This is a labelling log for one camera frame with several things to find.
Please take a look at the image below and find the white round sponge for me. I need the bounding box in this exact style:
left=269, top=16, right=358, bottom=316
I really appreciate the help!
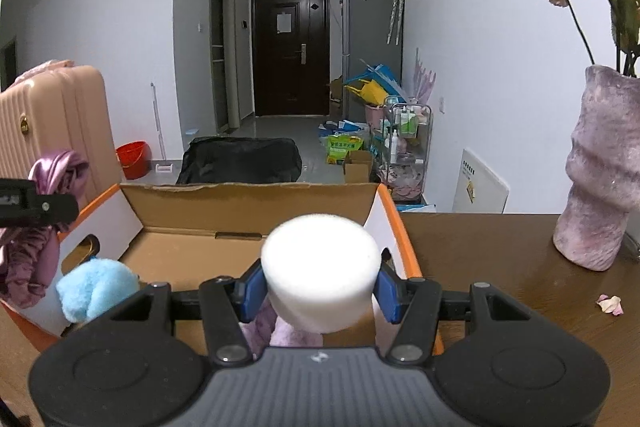
left=261, top=213, right=382, bottom=334

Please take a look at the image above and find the purple satin scrunchie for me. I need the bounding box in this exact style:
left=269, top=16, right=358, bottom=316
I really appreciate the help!
left=0, top=150, right=91, bottom=308

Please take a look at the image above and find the small open cardboard box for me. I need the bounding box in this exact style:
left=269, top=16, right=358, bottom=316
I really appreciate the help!
left=342, top=150, right=375, bottom=184

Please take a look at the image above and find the brown cardboard box stack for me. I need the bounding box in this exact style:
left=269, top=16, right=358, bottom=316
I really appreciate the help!
left=330, top=77, right=346, bottom=115

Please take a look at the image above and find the fallen rose petal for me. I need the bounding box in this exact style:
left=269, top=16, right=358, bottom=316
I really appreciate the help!
left=596, top=294, right=624, bottom=317

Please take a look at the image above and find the blue bag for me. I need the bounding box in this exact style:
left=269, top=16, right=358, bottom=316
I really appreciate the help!
left=357, top=64, right=403, bottom=98

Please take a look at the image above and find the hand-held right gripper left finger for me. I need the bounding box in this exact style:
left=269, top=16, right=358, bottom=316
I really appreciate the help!
left=107, top=259, right=271, bottom=365

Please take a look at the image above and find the orange cardboard box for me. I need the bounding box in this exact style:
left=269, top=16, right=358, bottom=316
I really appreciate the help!
left=0, top=182, right=445, bottom=355

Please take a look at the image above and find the pink ribbed suitcase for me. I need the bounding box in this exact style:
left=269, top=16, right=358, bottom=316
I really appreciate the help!
left=0, top=65, right=122, bottom=228

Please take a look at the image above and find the yellow bag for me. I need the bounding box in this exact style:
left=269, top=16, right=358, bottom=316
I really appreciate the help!
left=345, top=79, right=386, bottom=105

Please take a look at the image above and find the white mop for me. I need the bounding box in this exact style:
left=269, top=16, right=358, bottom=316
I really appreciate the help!
left=150, top=82, right=173, bottom=172

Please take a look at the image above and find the green yellow sack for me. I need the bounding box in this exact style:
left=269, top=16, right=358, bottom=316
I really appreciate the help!
left=326, top=134, right=364, bottom=165

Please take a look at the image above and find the wire storage trolley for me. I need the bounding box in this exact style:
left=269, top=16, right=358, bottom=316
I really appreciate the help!
left=375, top=103, right=433, bottom=200

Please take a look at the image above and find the dark wooden door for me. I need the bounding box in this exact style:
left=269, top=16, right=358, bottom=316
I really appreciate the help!
left=251, top=0, right=331, bottom=116

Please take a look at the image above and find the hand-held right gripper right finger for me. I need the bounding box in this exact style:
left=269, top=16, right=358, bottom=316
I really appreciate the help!
left=372, top=249, right=533, bottom=367

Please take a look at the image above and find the purple fluffy scrunchie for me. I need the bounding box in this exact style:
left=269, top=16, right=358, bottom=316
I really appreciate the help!
left=240, top=294, right=331, bottom=358

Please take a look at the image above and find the white leaning board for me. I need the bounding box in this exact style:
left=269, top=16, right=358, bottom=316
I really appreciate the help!
left=452, top=148, right=510, bottom=214

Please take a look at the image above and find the pink fluffy cloth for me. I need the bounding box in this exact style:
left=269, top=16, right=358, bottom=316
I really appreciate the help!
left=14, top=59, right=76, bottom=84

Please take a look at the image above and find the purple feather wall decor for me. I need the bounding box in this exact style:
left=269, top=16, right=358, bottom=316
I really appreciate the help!
left=415, top=48, right=437, bottom=105

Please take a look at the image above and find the side door frame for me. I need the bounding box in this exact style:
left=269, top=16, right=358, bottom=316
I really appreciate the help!
left=210, top=0, right=236, bottom=135

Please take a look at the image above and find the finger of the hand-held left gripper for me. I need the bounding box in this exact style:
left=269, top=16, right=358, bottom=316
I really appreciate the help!
left=0, top=178, right=80, bottom=228

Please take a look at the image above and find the mauve textured vase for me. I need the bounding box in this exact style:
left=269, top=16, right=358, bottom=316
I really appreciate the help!
left=552, top=64, right=640, bottom=272

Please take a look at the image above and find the black fabric bag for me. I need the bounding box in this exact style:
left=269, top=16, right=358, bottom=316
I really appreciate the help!
left=176, top=136, right=303, bottom=185

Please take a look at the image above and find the blue plush toy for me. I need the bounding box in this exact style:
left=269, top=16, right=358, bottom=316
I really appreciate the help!
left=56, top=258, right=141, bottom=323

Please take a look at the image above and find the grey refrigerator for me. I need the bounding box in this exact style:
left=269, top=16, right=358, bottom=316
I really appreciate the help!
left=342, top=0, right=405, bottom=100

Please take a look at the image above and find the red bucket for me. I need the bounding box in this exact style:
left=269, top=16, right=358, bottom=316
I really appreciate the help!
left=116, top=141, right=149, bottom=180

